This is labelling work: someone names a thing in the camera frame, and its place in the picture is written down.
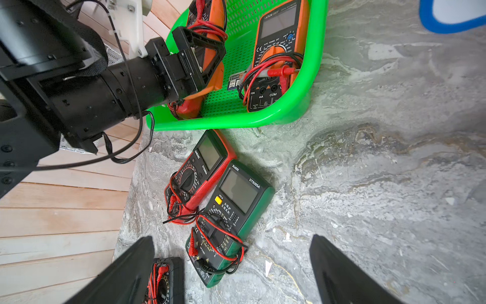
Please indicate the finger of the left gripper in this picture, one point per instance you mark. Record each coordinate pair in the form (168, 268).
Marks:
(204, 54)

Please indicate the blue framed whiteboard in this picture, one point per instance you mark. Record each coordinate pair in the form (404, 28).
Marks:
(451, 16)

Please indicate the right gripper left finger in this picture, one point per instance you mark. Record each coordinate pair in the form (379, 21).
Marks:
(123, 281)

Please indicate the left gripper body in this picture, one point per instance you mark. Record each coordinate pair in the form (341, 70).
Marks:
(174, 72)

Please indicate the green plastic basket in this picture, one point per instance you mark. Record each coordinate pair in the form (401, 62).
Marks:
(223, 109)

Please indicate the orange multimeter front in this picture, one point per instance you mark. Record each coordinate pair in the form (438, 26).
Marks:
(278, 55)

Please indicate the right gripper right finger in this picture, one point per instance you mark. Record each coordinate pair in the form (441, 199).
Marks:
(340, 280)

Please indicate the green DT9205A multimeter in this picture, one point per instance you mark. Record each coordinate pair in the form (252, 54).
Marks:
(216, 244)

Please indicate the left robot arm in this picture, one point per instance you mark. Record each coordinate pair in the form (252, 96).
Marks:
(56, 82)

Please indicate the barcode sticker in basket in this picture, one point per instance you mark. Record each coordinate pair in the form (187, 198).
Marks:
(234, 81)

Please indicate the small black multimeter right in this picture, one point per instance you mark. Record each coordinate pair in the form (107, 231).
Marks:
(166, 281)

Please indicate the red ANENG multimeter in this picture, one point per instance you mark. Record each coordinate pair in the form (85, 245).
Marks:
(201, 171)

